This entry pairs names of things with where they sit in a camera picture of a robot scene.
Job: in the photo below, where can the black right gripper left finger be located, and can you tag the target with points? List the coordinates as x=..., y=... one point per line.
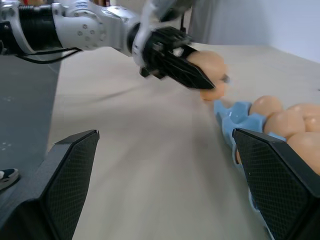
x=62, y=190

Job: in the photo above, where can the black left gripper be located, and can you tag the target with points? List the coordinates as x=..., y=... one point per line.
x=162, y=42

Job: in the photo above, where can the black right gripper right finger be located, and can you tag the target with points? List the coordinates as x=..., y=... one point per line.
x=277, y=185

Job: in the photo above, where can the beige egg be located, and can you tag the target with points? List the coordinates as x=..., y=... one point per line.
x=283, y=122
x=267, y=105
x=308, y=112
x=306, y=145
x=210, y=65
x=238, y=157

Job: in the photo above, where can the light blue egg tray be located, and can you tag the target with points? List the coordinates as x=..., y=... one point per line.
x=237, y=117

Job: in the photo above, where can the dark and white sneaker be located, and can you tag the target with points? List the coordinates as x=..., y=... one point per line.
x=8, y=176

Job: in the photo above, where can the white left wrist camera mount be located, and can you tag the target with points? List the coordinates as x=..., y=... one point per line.
x=143, y=30

